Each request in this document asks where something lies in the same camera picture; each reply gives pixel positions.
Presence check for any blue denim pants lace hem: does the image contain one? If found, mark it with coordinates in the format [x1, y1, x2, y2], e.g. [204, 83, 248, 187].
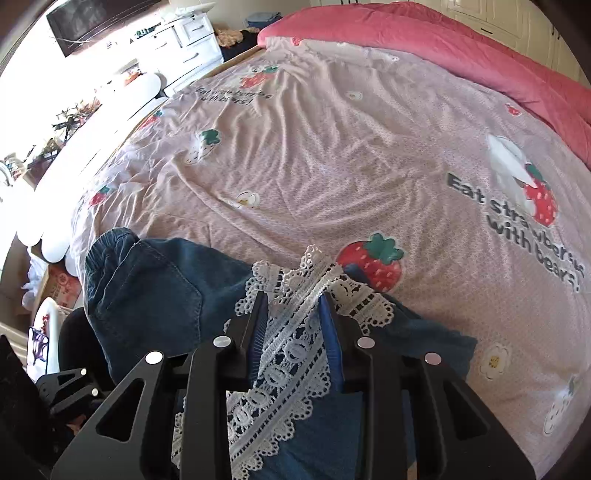
[82, 227, 479, 480]

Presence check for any pink strawberry print bedsheet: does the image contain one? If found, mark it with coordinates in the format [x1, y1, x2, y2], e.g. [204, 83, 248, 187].
[72, 37, 590, 479]

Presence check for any white drawer dresser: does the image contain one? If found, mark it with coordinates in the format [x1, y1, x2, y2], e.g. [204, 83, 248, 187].
[108, 1, 223, 97]

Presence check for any red pink folded quilt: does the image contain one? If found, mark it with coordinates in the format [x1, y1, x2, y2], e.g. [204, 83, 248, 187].
[257, 2, 590, 165]

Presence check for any blue folded clothes pile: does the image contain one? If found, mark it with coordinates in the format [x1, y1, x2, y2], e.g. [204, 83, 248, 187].
[245, 11, 283, 29]

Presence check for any white wardrobe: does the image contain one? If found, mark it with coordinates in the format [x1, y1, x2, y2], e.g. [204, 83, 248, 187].
[308, 0, 591, 89]

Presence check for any black wall television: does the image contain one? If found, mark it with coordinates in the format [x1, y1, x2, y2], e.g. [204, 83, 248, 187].
[46, 0, 157, 57]

